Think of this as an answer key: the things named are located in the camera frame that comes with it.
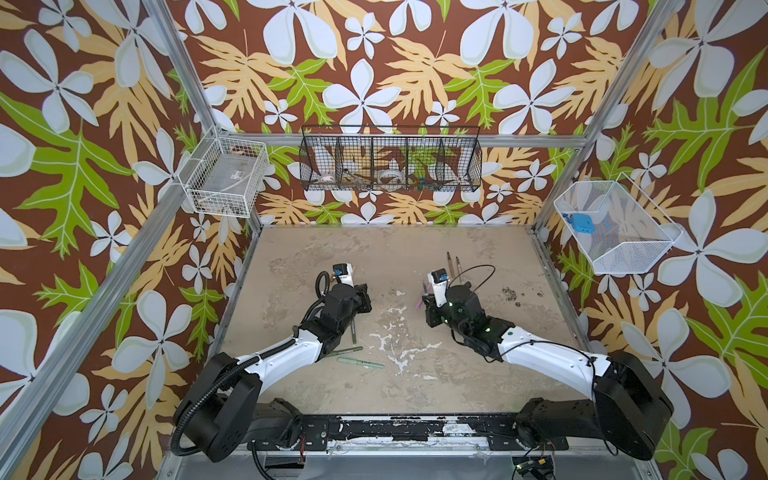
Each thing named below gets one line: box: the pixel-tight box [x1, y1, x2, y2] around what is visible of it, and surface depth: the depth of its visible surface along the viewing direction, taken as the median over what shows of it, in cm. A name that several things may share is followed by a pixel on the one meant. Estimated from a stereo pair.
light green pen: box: [337, 357, 385, 369], surface depth 88 cm
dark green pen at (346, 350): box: [325, 346, 363, 357], surface depth 90 cm
